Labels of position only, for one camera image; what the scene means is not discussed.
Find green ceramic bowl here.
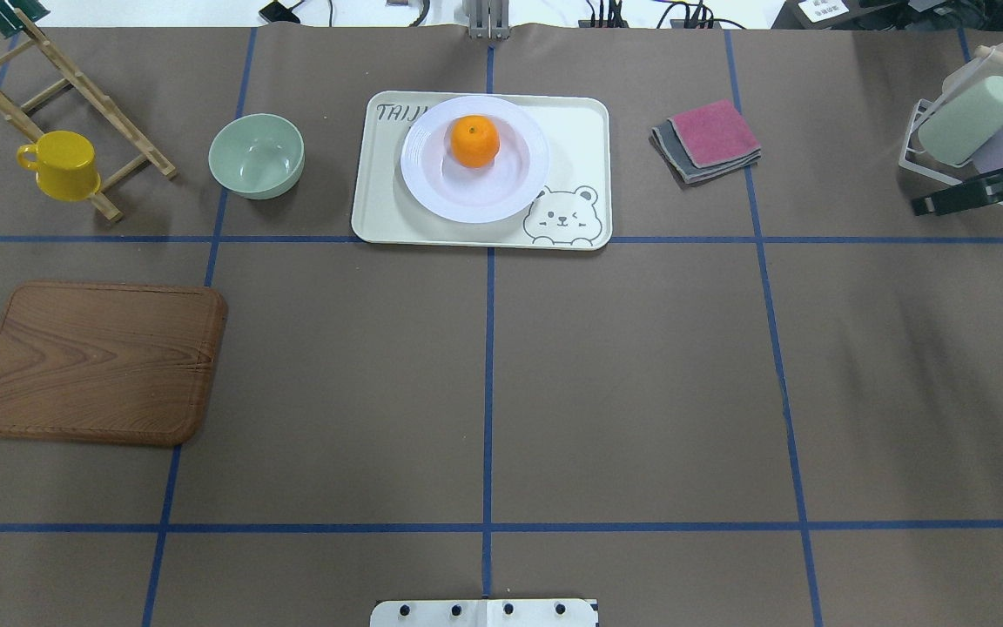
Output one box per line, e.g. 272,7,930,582
207,112,306,201

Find wooden cutting board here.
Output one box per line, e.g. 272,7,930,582
0,280,227,446

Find orange fruit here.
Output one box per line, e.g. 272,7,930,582
448,115,502,168

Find wooden dish rack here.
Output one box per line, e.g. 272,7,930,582
0,11,178,223

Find white wire cup rack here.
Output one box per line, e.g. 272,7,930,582
899,44,1003,206

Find yellow mug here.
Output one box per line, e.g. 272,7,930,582
16,130,101,202

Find small black device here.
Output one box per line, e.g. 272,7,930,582
258,0,304,24

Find cream bear tray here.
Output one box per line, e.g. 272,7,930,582
351,91,613,251

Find aluminium frame post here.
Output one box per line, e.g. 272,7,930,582
462,0,510,40

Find green plastic cup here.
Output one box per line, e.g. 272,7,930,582
917,76,1003,166

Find pink and grey cloths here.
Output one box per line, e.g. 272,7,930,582
651,99,763,185

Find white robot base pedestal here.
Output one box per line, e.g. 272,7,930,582
369,598,600,626

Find white round plate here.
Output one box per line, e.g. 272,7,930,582
401,95,552,225

